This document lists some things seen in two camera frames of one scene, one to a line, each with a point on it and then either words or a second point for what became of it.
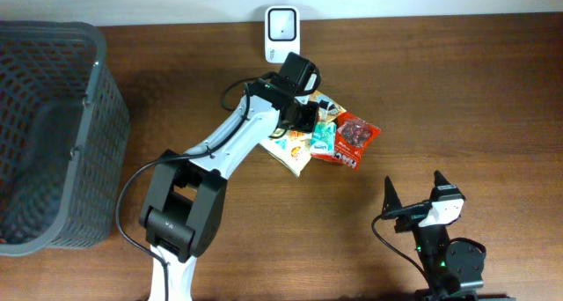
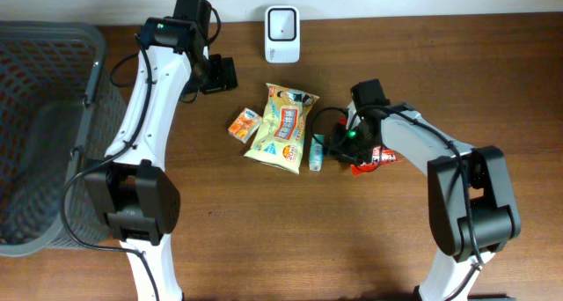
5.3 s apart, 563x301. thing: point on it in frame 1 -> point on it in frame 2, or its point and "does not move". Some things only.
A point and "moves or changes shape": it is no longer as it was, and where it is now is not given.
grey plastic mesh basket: (64, 134) does not move
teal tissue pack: (323, 140) moves or changes shape
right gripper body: (410, 216) -> (351, 144)
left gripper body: (305, 117) -> (215, 75)
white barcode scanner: (282, 33) does not move
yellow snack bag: (292, 150) moves or changes shape
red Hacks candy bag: (353, 134) moves or changes shape
